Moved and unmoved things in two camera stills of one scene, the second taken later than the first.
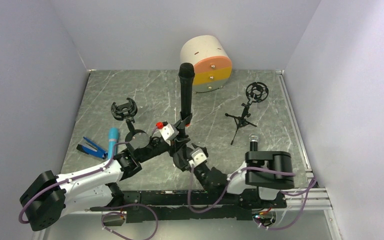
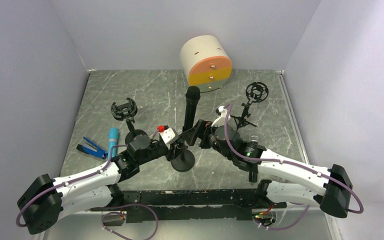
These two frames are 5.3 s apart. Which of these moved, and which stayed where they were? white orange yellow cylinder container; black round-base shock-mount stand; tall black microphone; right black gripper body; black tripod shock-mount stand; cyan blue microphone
Moved: right black gripper body; tall black microphone
Stayed: white orange yellow cylinder container; black tripod shock-mount stand; cyan blue microphone; black round-base shock-mount stand
